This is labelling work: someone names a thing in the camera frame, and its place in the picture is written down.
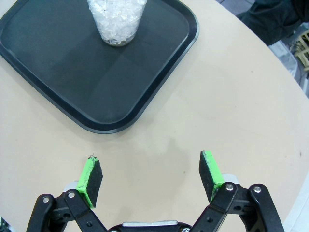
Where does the person in black clothes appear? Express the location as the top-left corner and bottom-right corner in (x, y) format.
(236, 0), (309, 46)

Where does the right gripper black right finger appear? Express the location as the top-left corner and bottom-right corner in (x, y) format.
(193, 150), (285, 232)

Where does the beige wicker basket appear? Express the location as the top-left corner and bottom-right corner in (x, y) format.
(291, 32), (309, 71)

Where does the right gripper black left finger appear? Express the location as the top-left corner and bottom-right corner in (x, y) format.
(26, 157), (108, 232)

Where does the tall clear iced cup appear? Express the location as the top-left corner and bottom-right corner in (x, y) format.
(86, 0), (147, 46)

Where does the black serving tray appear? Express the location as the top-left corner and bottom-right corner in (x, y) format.
(0, 0), (200, 134)

